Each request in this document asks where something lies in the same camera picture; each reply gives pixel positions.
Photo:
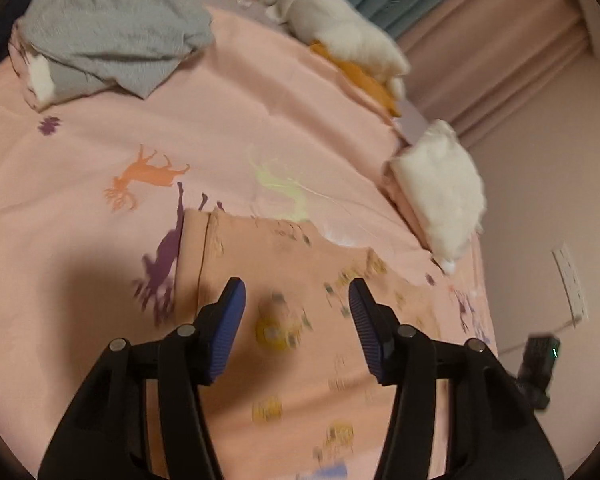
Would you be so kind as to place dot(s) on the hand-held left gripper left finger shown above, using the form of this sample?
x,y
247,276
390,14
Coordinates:
x,y
225,330

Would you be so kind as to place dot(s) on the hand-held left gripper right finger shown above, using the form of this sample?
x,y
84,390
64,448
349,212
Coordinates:
x,y
367,330

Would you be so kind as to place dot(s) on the pink cartoon print pants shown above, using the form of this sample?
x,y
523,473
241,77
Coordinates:
x,y
300,270

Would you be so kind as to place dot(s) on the white folded cloth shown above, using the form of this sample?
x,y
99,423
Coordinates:
x,y
445,195

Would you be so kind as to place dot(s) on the lilac fabric tag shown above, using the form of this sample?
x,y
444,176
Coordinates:
x,y
412,122

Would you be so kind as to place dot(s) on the pink animal print bedsheet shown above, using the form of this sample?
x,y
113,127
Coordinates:
x,y
130,110

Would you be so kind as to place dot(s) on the white orange plush duck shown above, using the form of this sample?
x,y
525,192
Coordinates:
x,y
340,30

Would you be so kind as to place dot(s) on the pale pink white-cuffed garment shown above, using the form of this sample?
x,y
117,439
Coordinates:
x,y
24,77

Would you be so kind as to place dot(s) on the pink curtain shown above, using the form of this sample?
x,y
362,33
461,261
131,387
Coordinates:
x,y
505,35

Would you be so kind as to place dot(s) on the grey garment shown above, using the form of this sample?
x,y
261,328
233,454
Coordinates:
x,y
115,15

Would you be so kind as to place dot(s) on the dark navy garment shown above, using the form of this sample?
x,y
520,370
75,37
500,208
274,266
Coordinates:
x,y
10,15

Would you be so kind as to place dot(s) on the white wall outlet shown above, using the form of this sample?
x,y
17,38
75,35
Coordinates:
x,y
571,282

